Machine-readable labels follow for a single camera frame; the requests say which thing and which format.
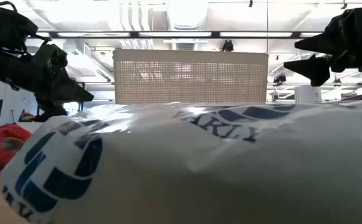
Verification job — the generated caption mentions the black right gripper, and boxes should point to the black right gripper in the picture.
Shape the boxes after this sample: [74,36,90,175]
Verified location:
[283,0,362,87]

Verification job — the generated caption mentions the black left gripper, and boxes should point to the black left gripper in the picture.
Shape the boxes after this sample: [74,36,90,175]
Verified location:
[11,44,95,103]

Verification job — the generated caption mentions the white tube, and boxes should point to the white tube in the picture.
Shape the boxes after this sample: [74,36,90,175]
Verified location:
[294,85,322,105]

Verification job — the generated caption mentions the white perforated plastic basket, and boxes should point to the white perforated plastic basket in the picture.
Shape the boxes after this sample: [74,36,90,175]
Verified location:
[112,49,269,105]

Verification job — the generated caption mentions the person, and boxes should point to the person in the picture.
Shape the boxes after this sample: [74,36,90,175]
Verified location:
[20,98,70,123]

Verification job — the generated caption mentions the black ceiling fixture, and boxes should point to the black ceiling fixture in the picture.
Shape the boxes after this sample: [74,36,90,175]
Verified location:
[273,73,287,85]

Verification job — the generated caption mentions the thin vertical pole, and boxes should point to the thin vertical pole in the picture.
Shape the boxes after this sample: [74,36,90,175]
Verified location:
[265,0,269,55]

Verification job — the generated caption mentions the white packet with blue print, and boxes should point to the white packet with blue print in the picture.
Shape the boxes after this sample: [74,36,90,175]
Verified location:
[1,101,362,224]

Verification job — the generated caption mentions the left arm's black cable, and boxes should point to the left arm's black cable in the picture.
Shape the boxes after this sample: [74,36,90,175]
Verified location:
[0,1,19,13]

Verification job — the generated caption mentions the black overhead frame bar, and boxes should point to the black overhead frame bar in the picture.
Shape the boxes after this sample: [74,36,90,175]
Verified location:
[48,30,323,40]

